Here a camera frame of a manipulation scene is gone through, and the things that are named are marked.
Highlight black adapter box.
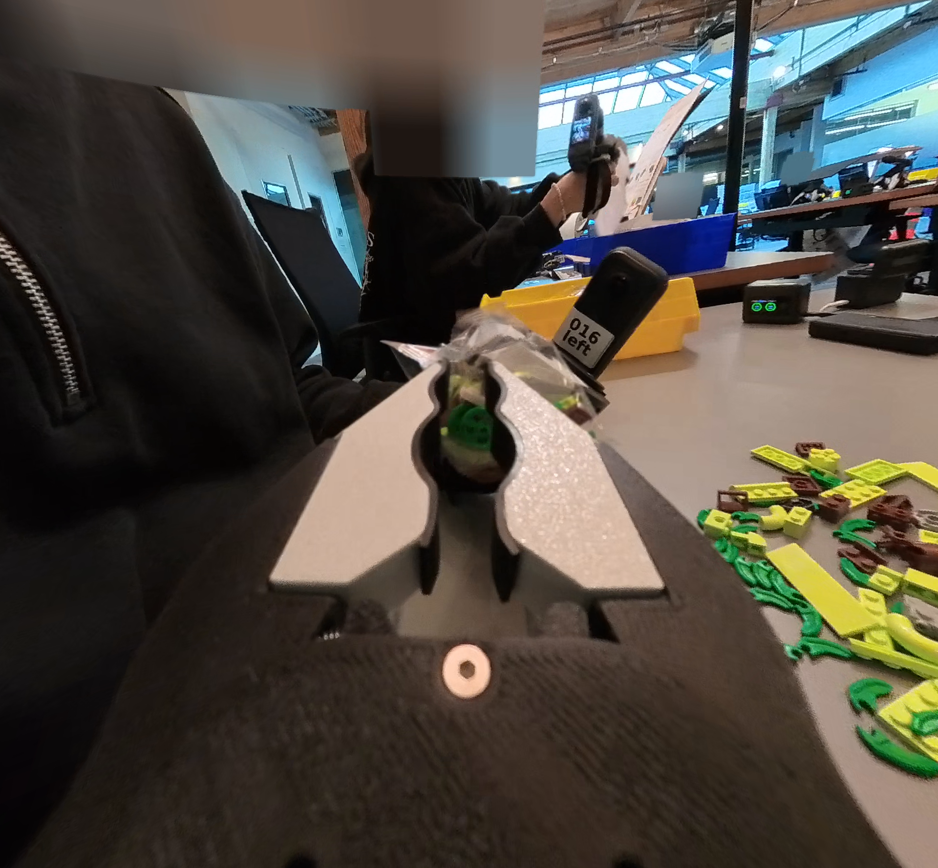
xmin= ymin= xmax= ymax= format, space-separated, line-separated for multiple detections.
xmin=835 ymin=238 xmax=936 ymax=311

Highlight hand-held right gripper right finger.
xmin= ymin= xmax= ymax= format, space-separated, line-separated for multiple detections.
xmin=490 ymin=362 xmax=666 ymax=605

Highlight long wooden desk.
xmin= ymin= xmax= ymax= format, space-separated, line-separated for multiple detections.
xmin=740 ymin=183 xmax=938 ymax=226

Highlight black ribbed power brick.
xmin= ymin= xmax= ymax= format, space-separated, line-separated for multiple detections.
xmin=808 ymin=310 xmax=938 ymax=357

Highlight black pillar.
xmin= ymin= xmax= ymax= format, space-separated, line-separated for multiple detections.
xmin=722 ymin=0 xmax=760 ymax=218

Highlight pile of toy bricks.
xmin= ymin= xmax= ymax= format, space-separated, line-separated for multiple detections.
xmin=696 ymin=442 xmax=938 ymax=780

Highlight black printed cloth panel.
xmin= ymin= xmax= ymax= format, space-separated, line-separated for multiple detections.
xmin=242 ymin=190 xmax=367 ymax=380

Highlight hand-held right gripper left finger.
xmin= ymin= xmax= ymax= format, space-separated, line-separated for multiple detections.
xmin=268 ymin=359 xmax=449 ymax=604

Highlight wooden pillar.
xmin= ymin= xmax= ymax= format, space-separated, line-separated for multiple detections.
xmin=336 ymin=109 xmax=373 ymax=226

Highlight small bag of pieces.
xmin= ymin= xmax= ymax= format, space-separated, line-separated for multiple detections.
xmin=381 ymin=311 xmax=611 ymax=495

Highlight yellow storage bins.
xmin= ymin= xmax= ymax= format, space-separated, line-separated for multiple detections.
xmin=480 ymin=276 xmax=702 ymax=362

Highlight lime flat tile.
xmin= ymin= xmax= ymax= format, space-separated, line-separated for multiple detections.
xmin=766 ymin=542 xmax=881 ymax=639

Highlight blue storage bin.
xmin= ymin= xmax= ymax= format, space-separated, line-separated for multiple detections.
xmin=560 ymin=212 xmax=738 ymax=276

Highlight black charger with green display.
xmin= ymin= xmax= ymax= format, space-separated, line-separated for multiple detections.
xmin=742 ymin=279 xmax=813 ymax=325

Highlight person's left forearm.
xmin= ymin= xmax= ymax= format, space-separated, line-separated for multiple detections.
xmin=297 ymin=362 xmax=404 ymax=444

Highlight white printed banner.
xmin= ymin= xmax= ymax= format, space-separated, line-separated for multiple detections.
xmin=626 ymin=80 xmax=716 ymax=221

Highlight grey desk with wood edge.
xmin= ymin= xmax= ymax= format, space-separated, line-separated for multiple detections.
xmin=689 ymin=251 xmax=838 ymax=295

